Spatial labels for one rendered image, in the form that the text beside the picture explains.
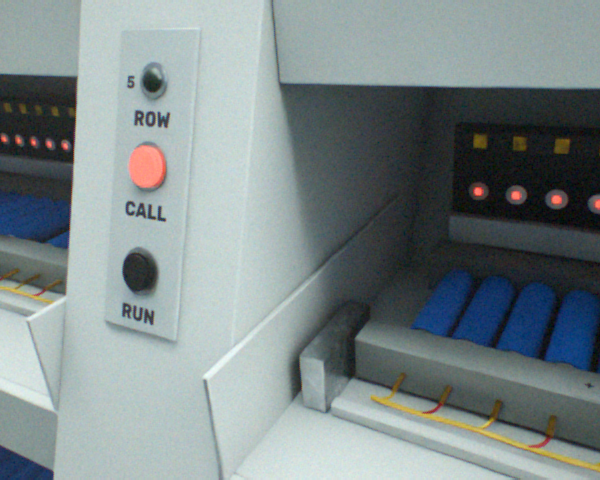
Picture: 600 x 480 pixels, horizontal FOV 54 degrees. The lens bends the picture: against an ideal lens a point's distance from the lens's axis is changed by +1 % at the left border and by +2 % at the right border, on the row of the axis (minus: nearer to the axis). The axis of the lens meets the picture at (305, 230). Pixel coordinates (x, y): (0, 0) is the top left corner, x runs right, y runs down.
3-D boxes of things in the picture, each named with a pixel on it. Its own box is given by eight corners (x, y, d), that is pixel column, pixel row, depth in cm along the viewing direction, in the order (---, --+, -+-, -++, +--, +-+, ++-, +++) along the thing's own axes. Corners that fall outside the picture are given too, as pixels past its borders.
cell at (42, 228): (92, 224, 48) (23, 258, 43) (77, 221, 49) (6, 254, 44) (87, 203, 47) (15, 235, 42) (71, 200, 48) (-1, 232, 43)
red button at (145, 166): (155, 188, 23) (158, 147, 23) (125, 184, 24) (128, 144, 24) (172, 188, 24) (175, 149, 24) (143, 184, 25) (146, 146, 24)
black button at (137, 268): (147, 295, 23) (150, 256, 23) (118, 287, 24) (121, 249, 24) (164, 291, 24) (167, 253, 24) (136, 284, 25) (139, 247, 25)
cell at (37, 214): (75, 221, 49) (5, 254, 44) (60, 218, 50) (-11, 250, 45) (70, 200, 48) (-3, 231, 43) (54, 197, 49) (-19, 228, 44)
